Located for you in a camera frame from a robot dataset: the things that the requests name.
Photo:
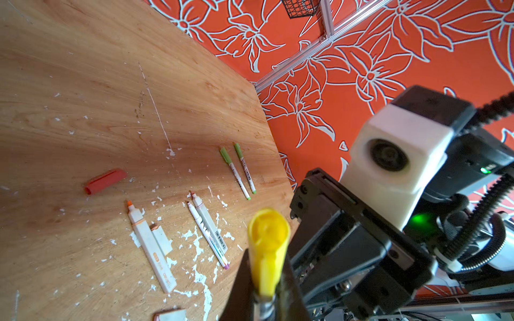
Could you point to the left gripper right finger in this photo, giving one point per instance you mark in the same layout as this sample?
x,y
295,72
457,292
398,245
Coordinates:
x,y
289,303

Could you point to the small white cap piece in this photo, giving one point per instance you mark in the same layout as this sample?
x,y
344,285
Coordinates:
x,y
171,315

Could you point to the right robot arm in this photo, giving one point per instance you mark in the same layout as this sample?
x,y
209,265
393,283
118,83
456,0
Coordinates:
x,y
457,220

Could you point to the yellow pen cap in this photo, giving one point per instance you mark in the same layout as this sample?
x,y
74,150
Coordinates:
x,y
268,240

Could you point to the white pen pink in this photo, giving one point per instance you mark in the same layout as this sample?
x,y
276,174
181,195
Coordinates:
x,y
208,222

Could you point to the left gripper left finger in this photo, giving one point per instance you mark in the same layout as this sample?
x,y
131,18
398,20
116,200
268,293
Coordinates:
x,y
240,303

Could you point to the white pen orange tip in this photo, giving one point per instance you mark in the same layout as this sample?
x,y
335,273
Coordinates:
x,y
151,248

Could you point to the red pen cap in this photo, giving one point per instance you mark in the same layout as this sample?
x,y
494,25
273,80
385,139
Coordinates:
x,y
104,181

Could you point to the white pen purple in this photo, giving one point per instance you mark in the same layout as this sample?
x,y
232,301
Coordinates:
x,y
206,234

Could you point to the black wire basket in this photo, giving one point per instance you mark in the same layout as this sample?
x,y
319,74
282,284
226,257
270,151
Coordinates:
x,y
300,8

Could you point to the green pen cap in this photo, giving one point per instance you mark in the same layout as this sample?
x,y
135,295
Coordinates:
x,y
229,162
245,167

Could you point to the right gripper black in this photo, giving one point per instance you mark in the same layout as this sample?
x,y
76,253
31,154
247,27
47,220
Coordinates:
x,y
345,255

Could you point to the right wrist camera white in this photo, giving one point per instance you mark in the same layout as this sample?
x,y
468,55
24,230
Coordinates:
x,y
401,148

